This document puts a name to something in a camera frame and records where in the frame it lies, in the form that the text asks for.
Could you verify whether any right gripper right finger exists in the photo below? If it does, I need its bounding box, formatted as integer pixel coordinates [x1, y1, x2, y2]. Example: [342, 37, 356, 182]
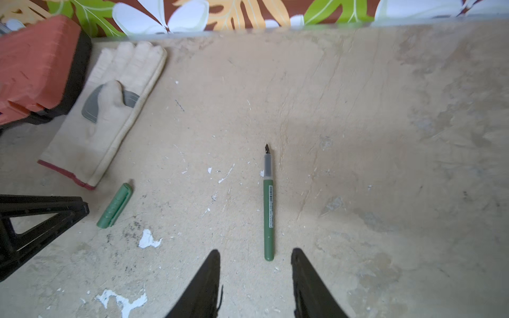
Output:
[291, 248, 347, 318]

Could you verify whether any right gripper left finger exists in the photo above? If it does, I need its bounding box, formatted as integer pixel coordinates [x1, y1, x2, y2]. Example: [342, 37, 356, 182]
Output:
[166, 249, 221, 318]

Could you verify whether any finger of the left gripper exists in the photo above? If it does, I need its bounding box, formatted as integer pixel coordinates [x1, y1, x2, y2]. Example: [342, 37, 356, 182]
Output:
[1, 194, 90, 282]

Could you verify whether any dark green pen cap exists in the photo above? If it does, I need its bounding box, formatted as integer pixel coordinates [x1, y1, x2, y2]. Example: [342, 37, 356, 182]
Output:
[96, 183, 133, 229]

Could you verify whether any dark green pen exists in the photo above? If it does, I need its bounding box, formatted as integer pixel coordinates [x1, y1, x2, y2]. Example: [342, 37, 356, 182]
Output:
[263, 144, 275, 261]

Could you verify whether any beige work glove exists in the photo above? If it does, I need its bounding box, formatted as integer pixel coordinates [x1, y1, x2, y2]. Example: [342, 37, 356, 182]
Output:
[38, 42, 167, 189]

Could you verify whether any red plastic tool case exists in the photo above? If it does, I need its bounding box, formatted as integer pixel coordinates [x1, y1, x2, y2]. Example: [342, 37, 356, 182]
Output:
[1, 15, 92, 129]

